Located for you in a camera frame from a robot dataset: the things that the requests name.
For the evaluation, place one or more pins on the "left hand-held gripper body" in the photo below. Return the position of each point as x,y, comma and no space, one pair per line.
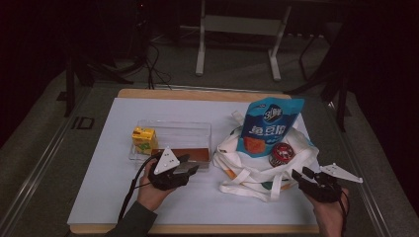
164,174

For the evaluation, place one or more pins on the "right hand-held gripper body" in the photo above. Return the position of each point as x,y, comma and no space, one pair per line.
326,189

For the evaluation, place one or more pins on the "brown cardboard box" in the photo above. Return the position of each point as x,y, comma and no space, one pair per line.
194,154

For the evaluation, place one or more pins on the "clear plastic container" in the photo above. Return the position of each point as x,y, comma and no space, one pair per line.
184,136

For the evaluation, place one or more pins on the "red round tin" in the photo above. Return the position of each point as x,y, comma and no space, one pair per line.
281,154

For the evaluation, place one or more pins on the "yellow drink carton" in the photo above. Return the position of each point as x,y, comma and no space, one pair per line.
144,140

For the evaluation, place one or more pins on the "white patterned tote bag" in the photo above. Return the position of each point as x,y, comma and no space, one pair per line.
253,177

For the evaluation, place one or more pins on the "blue snack pouch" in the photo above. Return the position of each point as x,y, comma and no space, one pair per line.
271,128

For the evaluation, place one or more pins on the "person's left hand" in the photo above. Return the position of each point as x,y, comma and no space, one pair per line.
150,194

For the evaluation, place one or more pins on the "person's right hand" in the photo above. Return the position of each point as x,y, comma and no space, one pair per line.
327,217

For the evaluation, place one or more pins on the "white table sheet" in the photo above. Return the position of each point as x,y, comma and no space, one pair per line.
108,184

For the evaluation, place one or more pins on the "black metal stand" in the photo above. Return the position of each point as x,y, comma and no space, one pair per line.
336,92

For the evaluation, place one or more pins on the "black tripod stand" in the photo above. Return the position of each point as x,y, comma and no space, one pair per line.
82,70

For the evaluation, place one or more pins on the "metal floor rail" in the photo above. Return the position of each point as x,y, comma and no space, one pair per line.
359,158
36,174

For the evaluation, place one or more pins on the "white metal desk frame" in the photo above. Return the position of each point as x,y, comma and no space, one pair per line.
242,25

